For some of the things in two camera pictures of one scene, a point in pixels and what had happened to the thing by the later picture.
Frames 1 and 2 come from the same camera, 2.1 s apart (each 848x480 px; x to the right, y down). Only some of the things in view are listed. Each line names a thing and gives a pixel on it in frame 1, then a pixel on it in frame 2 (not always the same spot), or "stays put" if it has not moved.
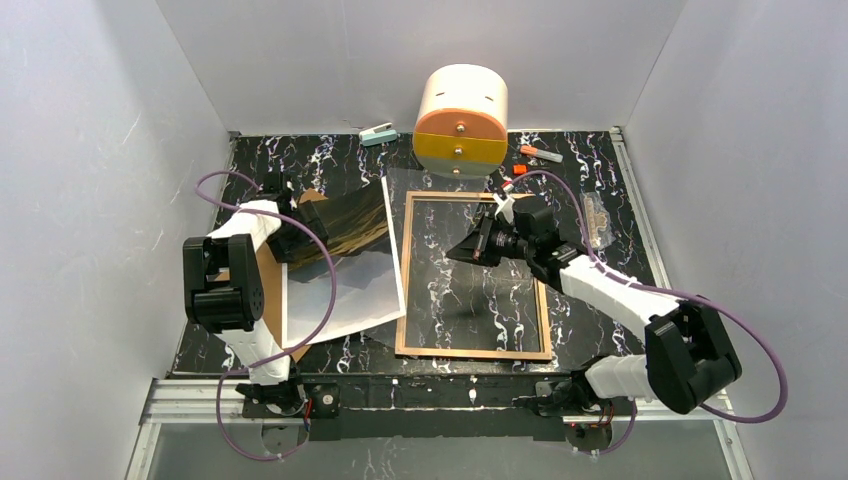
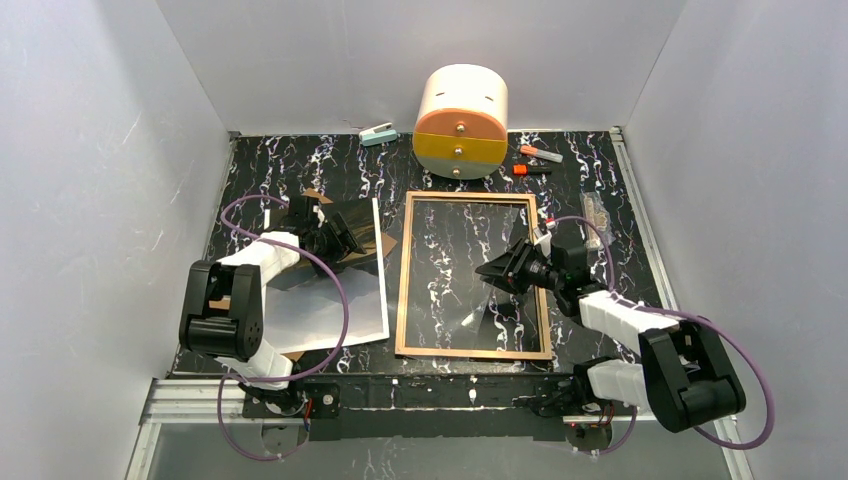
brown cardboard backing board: x=273 y=291 to x=386 y=246
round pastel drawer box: x=461 y=124 stays put
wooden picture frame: x=404 y=287 stays put
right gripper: x=485 y=241 to x=523 y=268
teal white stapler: x=377 y=135 stays put
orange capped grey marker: x=543 y=154 stays put
